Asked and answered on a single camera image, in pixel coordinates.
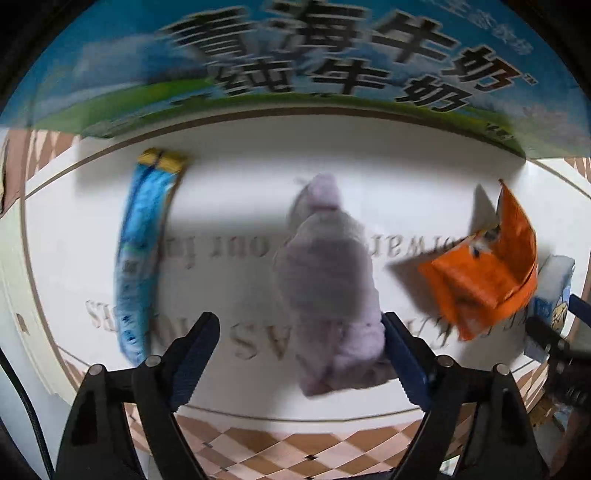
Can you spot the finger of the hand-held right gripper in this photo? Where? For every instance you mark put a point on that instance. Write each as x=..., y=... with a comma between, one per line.
x=581, y=307
x=561, y=360

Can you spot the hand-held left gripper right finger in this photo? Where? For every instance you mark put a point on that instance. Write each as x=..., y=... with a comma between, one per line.
x=406, y=355

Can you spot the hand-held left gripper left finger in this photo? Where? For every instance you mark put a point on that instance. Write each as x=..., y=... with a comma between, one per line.
x=196, y=350

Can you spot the white and blue tissue pack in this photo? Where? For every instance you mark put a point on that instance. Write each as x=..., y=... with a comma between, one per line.
x=551, y=295

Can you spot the purple plush toy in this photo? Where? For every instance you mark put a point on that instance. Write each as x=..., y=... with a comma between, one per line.
x=323, y=277

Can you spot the orange snack packet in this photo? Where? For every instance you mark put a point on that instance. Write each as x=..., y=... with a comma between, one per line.
x=489, y=277

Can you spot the long blue snack packet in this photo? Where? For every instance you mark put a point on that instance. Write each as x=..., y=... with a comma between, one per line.
x=136, y=258

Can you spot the blue and green printed carton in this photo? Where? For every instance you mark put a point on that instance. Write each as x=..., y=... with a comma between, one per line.
x=115, y=69

